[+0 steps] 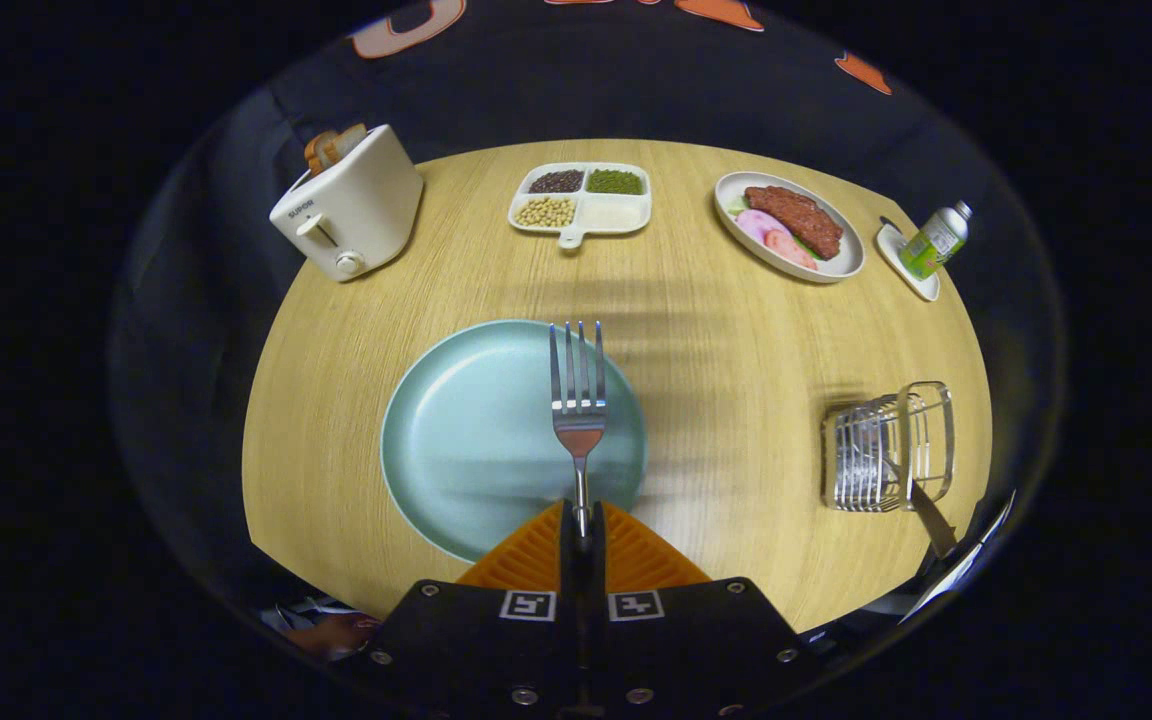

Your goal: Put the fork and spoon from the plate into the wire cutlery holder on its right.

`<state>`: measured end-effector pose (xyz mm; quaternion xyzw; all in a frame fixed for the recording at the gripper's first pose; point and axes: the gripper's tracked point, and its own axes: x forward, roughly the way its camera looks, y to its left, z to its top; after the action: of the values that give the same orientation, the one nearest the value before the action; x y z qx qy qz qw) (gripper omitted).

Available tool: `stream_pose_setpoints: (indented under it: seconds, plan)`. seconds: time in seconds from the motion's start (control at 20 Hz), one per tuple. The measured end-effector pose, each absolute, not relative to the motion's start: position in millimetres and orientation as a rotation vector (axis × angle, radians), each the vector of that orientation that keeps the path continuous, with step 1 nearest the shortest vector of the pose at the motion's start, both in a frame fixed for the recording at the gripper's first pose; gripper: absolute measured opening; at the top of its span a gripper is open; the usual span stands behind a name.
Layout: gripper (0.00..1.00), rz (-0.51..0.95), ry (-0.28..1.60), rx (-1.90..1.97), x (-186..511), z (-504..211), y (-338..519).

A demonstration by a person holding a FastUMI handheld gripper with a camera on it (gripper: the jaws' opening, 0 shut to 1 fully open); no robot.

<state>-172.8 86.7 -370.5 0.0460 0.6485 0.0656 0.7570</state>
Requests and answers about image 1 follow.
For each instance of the green and silver drink bottle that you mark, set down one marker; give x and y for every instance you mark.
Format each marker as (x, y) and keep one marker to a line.
(931, 245)

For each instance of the large metal spoon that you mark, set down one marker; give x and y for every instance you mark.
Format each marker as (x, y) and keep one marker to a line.
(931, 515)

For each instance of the cream white toaster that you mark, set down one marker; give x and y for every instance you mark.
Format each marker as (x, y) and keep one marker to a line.
(366, 210)

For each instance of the pale toast slice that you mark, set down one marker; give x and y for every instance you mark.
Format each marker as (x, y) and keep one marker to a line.
(351, 140)

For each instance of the light blue round plate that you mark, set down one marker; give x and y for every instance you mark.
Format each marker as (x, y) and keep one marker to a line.
(466, 440)

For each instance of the pink ham slice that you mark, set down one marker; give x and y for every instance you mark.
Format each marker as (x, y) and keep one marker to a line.
(756, 224)
(788, 249)

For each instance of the brown toast slice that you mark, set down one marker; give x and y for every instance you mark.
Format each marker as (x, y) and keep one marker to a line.
(318, 150)

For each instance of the pile of green mung beans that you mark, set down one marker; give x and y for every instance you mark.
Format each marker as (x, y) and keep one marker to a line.
(615, 181)

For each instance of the perforated metal cutlery basket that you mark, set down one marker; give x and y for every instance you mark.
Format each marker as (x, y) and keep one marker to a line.
(861, 470)

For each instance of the pile of yellow soybeans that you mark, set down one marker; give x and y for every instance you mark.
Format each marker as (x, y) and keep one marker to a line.
(545, 211)

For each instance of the pile of dark red beans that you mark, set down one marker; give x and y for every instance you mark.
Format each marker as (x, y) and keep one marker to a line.
(556, 181)

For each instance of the green lettuce leaf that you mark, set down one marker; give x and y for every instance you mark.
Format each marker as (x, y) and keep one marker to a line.
(736, 208)

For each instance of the white printed paper sheet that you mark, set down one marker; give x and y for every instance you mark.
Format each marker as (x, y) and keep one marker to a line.
(956, 575)

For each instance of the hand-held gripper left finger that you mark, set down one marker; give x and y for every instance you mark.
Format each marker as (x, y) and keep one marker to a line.
(566, 560)

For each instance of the white divided snack tray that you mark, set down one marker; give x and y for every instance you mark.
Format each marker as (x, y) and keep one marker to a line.
(616, 215)

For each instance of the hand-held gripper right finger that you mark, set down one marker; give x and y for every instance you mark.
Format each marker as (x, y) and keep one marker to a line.
(599, 560)

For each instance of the white plate with food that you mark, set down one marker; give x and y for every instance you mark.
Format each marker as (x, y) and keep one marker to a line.
(838, 264)

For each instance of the striped clothing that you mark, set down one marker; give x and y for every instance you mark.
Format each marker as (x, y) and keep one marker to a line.
(296, 612)

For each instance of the small white coaster dish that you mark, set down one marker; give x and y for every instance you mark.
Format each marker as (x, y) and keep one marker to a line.
(901, 256)

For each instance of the brown meat steak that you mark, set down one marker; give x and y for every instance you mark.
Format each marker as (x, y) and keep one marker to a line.
(796, 218)

